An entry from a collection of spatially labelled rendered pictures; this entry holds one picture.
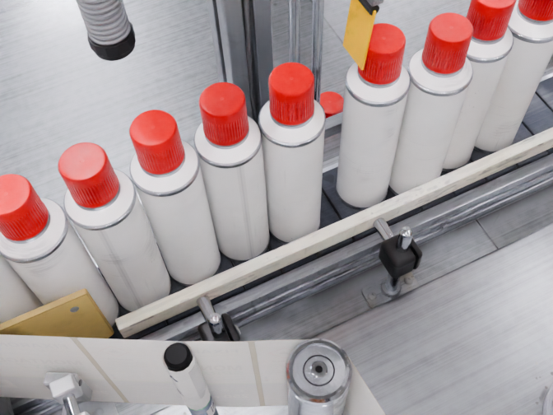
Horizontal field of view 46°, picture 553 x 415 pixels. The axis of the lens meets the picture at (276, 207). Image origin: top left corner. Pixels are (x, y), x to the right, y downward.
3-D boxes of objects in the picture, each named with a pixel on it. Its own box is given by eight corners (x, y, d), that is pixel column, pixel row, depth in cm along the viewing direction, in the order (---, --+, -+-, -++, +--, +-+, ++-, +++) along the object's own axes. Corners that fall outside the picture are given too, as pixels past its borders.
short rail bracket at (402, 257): (384, 308, 64) (401, 251, 54) (369, 283, 66) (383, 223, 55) (412, 294, 65) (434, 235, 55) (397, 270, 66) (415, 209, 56)
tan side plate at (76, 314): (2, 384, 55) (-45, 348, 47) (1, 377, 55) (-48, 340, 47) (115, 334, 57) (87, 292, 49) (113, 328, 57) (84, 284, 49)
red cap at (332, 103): (348, 116, 77) (350, 98, 74) (332, 135, 76) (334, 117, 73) (324, 104, 78) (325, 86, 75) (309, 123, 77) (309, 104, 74)
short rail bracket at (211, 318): (220, 386, 61) (203, 342, 50) (194, 329, 64) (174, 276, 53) (251, 371, 61) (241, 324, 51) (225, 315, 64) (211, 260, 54)
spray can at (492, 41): (436, 179, 66) (485, 25, 49) (411, 142, 69) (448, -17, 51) (480, 161, 67) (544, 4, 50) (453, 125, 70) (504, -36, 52)
